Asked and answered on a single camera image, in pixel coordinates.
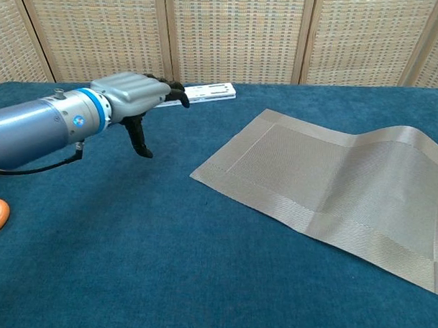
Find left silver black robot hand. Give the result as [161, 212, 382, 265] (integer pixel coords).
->
[88, 70, 191, 160]

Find brown woven placemat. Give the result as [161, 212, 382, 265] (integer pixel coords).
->
[185, 106, 438, 298]

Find white folding stand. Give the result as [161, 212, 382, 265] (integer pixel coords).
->
[154, 80, 237, 111]

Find woven bamboo folding screen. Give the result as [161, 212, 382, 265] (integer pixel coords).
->
[0, 0, 438, 103]

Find blue felt table cover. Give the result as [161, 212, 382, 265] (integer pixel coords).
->
[0, 71, 438, 328]

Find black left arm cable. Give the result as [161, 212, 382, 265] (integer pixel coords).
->
[0, 137, 86, 178]

